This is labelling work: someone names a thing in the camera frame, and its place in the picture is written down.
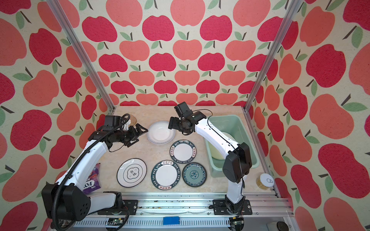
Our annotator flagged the green circuit board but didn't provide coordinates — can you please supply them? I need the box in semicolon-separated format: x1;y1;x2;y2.
107;218;124;226

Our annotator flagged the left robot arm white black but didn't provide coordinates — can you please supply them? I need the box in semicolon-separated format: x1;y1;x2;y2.
41;114;148;231

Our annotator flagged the yellow jar white lid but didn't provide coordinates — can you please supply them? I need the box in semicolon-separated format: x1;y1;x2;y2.
256;173;275;190

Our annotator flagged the white plate black line pattern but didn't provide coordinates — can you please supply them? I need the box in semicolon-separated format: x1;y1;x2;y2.
117;158;147;188

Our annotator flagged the mint green plastic bin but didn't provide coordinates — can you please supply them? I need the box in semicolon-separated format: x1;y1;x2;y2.
204;115;260;178

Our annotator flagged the amber translucent glass plate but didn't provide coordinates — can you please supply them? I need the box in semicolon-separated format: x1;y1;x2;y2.
129;115;137;126

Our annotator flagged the left aluminium frame post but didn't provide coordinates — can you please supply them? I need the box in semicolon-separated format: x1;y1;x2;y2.
46;0;116;115

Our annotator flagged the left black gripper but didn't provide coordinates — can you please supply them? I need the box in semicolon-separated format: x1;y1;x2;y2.
115;122;149;146

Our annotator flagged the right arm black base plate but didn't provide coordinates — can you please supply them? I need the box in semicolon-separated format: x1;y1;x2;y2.
209;199;253;216

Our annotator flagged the purple snack packet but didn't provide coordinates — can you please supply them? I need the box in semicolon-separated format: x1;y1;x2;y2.
83;163;101;194

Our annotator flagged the teal blue patterned plate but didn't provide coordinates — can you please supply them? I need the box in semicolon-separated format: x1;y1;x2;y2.
182;162;207;188

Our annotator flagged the white fluted plate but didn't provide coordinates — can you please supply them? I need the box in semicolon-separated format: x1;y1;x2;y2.
147;121;175;145

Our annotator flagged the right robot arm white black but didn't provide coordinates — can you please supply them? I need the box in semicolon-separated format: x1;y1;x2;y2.
168;102;252;215

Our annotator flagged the blue block on rail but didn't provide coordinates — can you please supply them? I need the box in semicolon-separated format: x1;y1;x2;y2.
163;217;180;225

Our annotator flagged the aluminium frame post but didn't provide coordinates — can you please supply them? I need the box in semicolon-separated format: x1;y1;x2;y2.
46;0;116;115
243;0;303;114

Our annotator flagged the right aluminium frame post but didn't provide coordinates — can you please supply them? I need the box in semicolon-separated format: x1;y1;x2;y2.
243;0;303;114

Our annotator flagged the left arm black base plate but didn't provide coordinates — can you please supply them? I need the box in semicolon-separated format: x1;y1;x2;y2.
97;200;138;216

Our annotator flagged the large green rim lettered plate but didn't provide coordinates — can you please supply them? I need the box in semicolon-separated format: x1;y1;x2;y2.
150;160;181;190

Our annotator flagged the black round object right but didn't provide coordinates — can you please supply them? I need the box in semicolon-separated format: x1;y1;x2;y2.
277;221;289;231

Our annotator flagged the small green rim lettered plate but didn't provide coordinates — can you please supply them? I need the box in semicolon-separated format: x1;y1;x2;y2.
170;140;197;164

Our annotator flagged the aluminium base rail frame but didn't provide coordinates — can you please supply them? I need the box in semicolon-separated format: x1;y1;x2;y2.
70;191;299;231

